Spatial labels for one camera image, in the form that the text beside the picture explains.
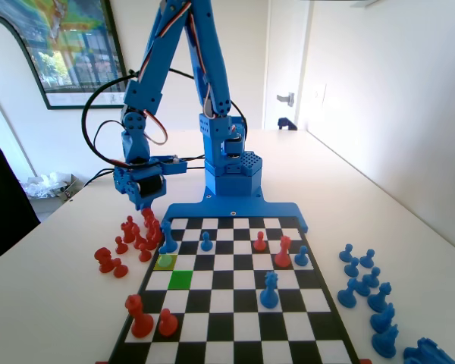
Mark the red chess rook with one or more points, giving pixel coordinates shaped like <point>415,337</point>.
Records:
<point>104,261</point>

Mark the grey cardboard box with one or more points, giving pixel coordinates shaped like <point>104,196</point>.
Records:
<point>74,184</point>

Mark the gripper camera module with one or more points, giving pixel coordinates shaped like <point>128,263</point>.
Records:
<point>174,165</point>

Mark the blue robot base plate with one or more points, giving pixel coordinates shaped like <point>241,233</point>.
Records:
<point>231,208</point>

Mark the tall red chess piece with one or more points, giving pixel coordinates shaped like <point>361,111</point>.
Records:
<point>283,258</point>
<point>140,324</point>

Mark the black chair back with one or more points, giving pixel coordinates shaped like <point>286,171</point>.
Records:
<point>4,208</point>

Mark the black white chessboard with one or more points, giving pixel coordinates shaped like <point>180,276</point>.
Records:
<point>231,303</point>

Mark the tall blue chess piece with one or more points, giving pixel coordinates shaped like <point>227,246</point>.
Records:
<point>269,297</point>
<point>168,242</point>

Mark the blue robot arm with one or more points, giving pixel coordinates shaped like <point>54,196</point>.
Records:
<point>216,76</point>

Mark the small blue printed part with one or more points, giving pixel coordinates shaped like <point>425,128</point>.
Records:
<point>286,123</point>

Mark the crumpled white plastic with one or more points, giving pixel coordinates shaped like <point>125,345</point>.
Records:
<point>41,186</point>

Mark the blue chess pawn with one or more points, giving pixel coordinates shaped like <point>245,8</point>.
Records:
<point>368,259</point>
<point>349,295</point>
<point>206,244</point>
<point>301,258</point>
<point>374,278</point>
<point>352,269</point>
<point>347,255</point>
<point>363,287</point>

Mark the blue chess bishop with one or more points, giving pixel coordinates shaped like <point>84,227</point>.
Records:
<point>379,299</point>

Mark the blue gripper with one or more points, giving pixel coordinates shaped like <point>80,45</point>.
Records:
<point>149,186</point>

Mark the blue chess knight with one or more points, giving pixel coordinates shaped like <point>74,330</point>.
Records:
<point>383,320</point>
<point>386,343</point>

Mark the framed wall poster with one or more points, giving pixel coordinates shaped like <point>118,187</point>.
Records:
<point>60,57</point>

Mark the white door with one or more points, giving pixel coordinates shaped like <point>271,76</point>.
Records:
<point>284,57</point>

